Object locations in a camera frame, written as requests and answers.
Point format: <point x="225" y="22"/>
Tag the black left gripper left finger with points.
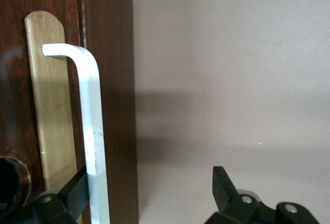
<point x="51" y="208"/>

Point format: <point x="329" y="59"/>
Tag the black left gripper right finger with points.
<point x="239" y="208"/>

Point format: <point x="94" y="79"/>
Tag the wooden drawer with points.
<point x="13" y="92"/>

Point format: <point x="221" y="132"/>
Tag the dark brown wooden cabinet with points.
<point x="116" y="79"/>

